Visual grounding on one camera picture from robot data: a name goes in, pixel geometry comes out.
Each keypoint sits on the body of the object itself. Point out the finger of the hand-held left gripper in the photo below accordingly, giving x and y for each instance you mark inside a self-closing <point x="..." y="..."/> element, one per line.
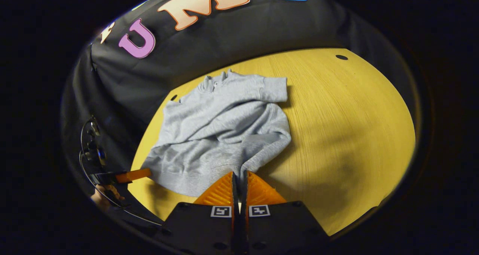
<point x="133" y="175"/>

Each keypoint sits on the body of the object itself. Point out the grey zip-neck sweatshirt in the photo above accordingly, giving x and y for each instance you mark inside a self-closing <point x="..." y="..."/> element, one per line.
<point x="217" y="128"/>

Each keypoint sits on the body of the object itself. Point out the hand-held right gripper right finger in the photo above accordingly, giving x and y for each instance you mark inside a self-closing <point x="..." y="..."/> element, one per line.
<point x="280" y="229"/>

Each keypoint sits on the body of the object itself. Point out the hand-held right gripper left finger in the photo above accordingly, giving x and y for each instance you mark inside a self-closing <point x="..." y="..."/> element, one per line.
<point x="202" y="229"/>

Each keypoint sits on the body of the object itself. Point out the black backdrop cloth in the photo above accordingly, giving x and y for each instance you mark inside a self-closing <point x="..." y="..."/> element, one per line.
<point x="224" y="38"/>

